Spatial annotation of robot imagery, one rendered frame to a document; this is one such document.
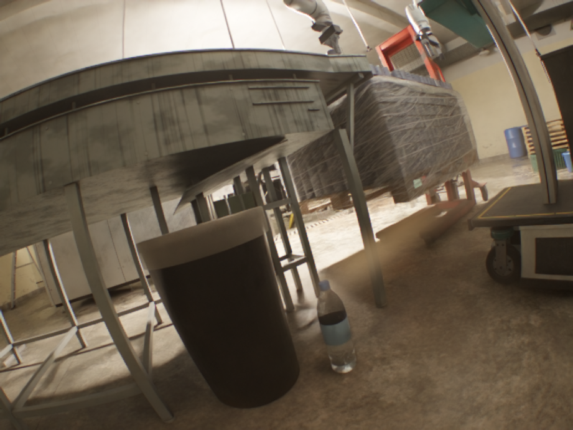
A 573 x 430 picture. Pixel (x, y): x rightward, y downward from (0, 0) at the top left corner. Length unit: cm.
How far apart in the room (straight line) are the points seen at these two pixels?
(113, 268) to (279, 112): 302
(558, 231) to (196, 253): 110
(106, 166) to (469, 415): 113
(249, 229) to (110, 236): 296
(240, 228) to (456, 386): 73
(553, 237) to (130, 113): 140
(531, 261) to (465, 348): 40
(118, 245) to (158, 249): 285
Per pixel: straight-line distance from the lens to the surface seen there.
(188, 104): 82
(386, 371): 85
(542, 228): 101
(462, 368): 83
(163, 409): 93
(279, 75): 103
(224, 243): 59
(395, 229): 224
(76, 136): 83
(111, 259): 350
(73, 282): 371
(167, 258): 62
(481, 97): 1040
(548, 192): 116
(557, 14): 1002
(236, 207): 120
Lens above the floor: 59
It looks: 4 degrees down
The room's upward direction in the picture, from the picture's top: 16 degrees counter-clockwise
